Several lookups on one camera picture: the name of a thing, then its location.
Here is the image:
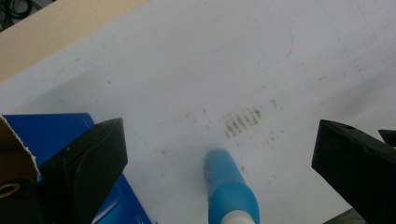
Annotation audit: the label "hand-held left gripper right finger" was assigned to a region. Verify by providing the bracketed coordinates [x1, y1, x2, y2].
[310, 119, 396, 224]

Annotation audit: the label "black cables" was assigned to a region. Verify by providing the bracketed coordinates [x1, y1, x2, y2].
[0, 0, 55, 33]

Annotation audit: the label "blue capped white marker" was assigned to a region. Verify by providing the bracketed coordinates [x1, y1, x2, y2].
[203, 148, 261, 224]

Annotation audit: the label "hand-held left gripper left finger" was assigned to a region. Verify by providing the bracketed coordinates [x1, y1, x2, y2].
[38, 117, 129, 224]

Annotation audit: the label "brown cardboard piece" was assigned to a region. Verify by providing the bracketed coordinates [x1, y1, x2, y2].
[0, 114, 41, 185]

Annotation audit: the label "blue cardboard box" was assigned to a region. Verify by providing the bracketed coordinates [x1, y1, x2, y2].
[2, 112, 153, 224]

